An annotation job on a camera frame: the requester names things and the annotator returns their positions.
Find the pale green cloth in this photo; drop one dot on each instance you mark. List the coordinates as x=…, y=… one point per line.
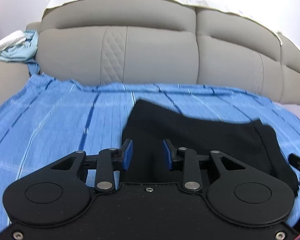
x=22, y=51

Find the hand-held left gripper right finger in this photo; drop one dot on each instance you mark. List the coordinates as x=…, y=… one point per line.
x=167, y=155

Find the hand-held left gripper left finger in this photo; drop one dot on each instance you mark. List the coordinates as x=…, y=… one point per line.
x=128, y=155

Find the black pants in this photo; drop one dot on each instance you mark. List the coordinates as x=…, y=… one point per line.
x=215, y=140

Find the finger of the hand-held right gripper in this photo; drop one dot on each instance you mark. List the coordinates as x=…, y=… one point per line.
x=296, y=160

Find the white mattress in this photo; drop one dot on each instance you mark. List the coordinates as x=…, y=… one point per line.
x=298, y=113

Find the beige padded headboard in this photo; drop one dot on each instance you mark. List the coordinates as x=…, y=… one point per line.
x=152, y=55

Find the beige padded bed frame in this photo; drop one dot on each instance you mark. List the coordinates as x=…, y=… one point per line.
x=5, y=85

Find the blue checked bed sheet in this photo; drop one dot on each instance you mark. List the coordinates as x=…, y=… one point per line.
x=52, y=120

